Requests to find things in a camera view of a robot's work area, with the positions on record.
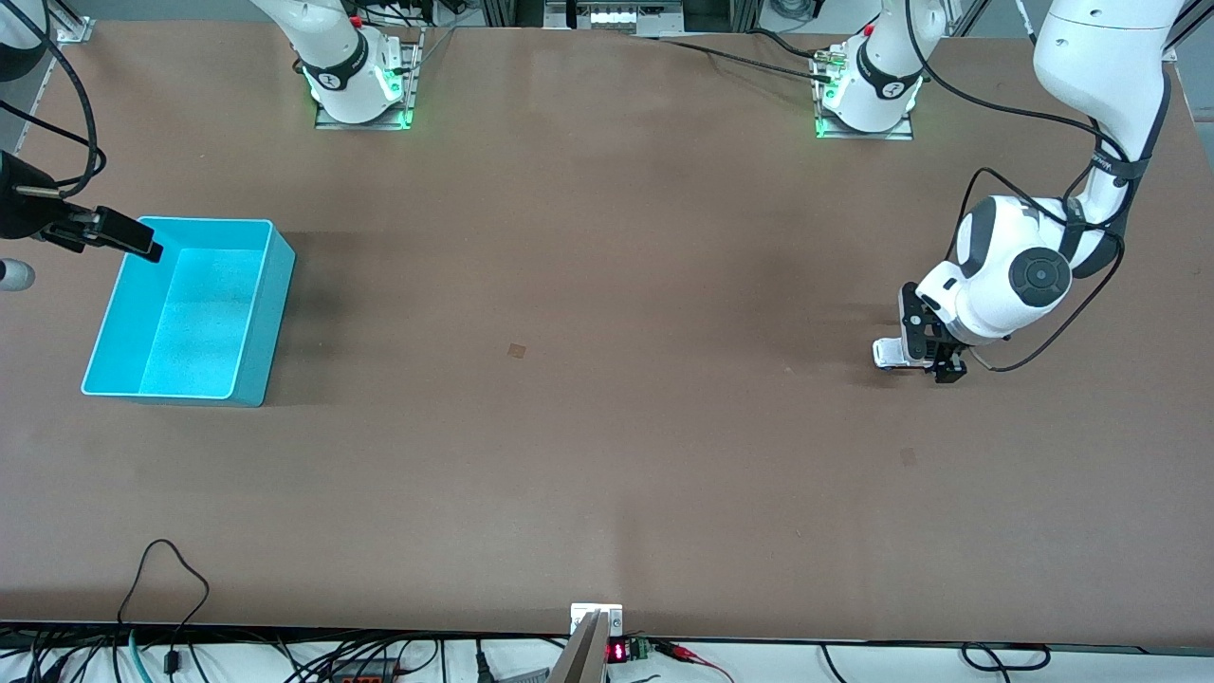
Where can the orange power strip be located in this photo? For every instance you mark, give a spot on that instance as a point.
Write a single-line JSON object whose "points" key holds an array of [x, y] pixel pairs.
{"points": [[365, 676]]}

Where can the white lit equipment box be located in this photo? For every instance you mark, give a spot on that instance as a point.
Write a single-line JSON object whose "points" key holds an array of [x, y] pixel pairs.
{"points": [[616, 17]]}

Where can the metal corner bracket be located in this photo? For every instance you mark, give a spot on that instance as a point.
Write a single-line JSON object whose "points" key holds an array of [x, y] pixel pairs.
{"points": [[74, 30]]}

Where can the green terminal block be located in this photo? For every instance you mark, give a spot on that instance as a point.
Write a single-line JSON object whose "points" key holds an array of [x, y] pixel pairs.
{"points": [[638, 649]]}

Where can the teal plastic storage bin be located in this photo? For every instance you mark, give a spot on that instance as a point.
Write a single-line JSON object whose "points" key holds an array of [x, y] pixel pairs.
{"points": [[199, 323]]}

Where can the red digit display module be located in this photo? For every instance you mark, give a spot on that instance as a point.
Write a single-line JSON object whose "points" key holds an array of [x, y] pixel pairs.
{"points": [[616, 652]]}

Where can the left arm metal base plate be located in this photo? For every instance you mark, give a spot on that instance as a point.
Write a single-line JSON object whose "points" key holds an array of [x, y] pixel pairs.
{"points": [[901, 135]]}

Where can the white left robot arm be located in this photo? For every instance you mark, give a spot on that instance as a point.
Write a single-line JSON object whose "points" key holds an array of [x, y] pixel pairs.
{"points": [[1005, 266]]}

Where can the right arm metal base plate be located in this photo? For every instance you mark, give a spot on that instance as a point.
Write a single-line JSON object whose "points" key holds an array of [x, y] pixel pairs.
{"points": [[360, 125]]}

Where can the small metal table bracket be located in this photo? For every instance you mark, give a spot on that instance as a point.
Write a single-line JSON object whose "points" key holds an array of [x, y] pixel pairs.
{"points": [[612, 617]]}

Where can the white toy pickup truck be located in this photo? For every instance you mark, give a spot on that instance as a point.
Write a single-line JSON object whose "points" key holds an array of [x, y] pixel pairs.
{"points": [[887, 353]]}

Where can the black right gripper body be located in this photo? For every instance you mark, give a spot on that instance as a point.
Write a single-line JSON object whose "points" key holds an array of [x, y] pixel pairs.
{"points": [[21, 211]]}

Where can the grey aluminium mounting bar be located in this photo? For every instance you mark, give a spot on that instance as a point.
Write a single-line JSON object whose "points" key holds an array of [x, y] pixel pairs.
{"points": [[579, 659]]}

